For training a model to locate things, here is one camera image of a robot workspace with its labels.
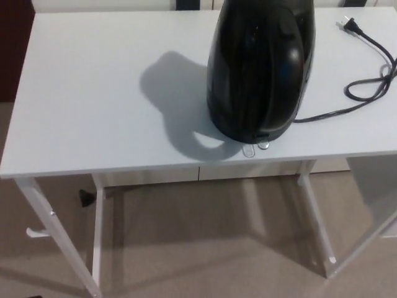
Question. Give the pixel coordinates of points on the black electric kettle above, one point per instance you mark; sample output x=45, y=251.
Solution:
x=257, y=77

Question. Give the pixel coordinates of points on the white table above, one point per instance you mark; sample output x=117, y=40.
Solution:
x=93, y=93

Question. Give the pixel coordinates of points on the small black floor object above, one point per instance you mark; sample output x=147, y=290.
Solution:
x=86, y=198

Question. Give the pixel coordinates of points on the black vertical strip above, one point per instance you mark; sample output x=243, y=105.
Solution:
x=187, y=3

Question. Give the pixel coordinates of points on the white table leg hook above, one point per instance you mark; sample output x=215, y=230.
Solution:
x=35, y=233

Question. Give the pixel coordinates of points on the dark red panel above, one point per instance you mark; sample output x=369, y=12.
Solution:
x=14, y=46

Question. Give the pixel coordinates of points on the clear kettle switch lever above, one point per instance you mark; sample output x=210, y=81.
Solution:
x=263, y=143

